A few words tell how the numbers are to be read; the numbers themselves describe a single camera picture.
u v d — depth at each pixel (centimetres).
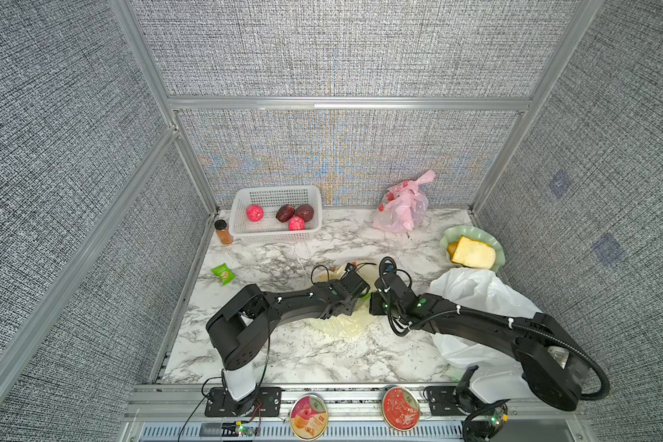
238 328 47
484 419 73
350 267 81
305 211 110
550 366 42
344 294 69
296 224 106
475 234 106
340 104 88
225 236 105
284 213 113
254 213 110
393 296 66
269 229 113
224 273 98
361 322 84
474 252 94
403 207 102
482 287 83
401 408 69
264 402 74
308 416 69
